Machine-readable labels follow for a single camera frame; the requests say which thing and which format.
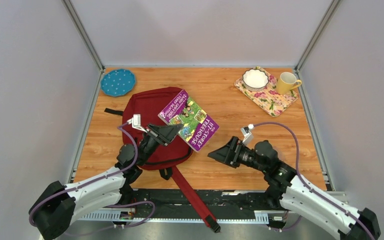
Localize white scalloped bowl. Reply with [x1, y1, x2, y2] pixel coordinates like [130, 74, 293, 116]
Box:
[242, 69, 269, 92]

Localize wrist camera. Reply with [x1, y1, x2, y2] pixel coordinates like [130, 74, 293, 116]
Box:
[240, 124, 255, 146]
[127, 114, 147, 133]

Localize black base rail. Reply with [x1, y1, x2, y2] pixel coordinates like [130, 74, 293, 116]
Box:
[119, 188, 287, 229]

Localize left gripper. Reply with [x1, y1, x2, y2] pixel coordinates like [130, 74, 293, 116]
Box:
[136, 123, 183, 167]

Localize purple treehouse book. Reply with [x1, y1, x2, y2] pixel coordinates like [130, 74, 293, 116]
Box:
[158, 89, 220, 152]

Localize yellow mug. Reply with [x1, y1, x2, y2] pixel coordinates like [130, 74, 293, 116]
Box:
[275, 72, 302, 95]

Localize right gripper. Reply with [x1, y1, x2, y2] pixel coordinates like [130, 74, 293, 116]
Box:
[207, 136, 267, 174]

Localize red student backpack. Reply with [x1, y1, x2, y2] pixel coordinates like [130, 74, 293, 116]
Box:
[104, 87, 221, 233]

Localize floral rectangular tray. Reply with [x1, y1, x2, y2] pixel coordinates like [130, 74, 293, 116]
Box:
[234, 66, 300, 117]

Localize blue polka dot plate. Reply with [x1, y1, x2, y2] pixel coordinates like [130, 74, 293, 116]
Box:
[100, 68, 136, 97]

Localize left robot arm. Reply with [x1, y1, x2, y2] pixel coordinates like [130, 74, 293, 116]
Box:
[28, 123, 184, 240]

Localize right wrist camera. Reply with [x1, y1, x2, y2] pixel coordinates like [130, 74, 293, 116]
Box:
[240, 124, 255, 146]

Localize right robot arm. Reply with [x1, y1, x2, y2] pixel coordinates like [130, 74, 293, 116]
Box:
[208, 136, 381, 240]

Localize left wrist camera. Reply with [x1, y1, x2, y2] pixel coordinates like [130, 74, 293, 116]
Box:
[127, 114, 147, 133]

